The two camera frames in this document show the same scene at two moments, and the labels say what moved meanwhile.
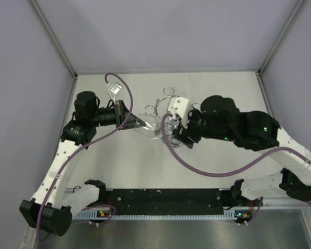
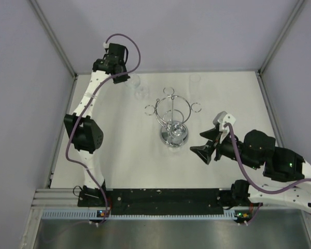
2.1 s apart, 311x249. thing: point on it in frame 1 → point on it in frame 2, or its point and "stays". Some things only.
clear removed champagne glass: x=194 y=89 stays
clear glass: x=153 y=128 → x=133 y=82
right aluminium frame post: x=287 y=27 stays
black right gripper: x=184 y=135 → x=213 y=142
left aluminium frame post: x=47 y=26 stays
